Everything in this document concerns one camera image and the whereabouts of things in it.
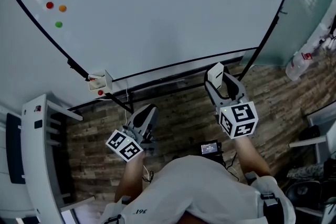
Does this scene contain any frosted glass door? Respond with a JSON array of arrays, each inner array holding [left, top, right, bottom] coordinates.
[[240, 0, 336, 68]]

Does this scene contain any person's right forearm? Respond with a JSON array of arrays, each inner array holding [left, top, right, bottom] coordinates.
[[234, 136, 271, 176]]

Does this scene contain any clear plastic bottle red label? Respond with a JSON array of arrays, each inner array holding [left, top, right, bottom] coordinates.
[[285, 51, 313, 81]]

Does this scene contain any person's white shirt torso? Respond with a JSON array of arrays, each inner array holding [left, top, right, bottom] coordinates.
[[101, 155, 296, 224]]

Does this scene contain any black device with lit screen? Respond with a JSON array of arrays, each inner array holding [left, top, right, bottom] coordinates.
[[201, 140, 224, 157]]

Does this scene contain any white side table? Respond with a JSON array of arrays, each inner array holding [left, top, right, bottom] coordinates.
[[288, 110, 336, 163]]

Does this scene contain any white marker holder box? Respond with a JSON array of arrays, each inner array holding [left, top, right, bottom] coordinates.
[[88, 69, 113, 94]]

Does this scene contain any white equipment rack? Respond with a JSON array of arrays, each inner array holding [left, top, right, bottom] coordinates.
[[20, 93, 97, 224]]

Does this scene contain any black flat panel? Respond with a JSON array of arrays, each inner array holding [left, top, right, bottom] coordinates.
[[5, 112, 26, 185]]

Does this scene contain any person's left forearm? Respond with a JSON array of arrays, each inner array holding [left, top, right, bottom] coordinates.
[[114, 151, 146, 202]]

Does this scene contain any white whiteboard black frame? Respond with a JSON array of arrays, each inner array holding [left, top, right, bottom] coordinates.
[[6, 0, 300, 82]]

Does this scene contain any grey shoulder harness strap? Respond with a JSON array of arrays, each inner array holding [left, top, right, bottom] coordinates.
[[245, 172, 283, 218], [104, 214, 124, 224]]

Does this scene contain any white eraser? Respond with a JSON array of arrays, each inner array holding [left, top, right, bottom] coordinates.
[[207, 62, 225, 90]]

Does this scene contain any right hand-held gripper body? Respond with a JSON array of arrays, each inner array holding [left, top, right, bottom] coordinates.
[[215, 98, 259, 140]]

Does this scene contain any black round bag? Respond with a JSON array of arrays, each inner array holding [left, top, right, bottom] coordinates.
[[299, 125, 321, 141]]

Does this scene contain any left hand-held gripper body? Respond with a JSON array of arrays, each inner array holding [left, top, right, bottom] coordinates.
[[106, 125, 156, 164]]

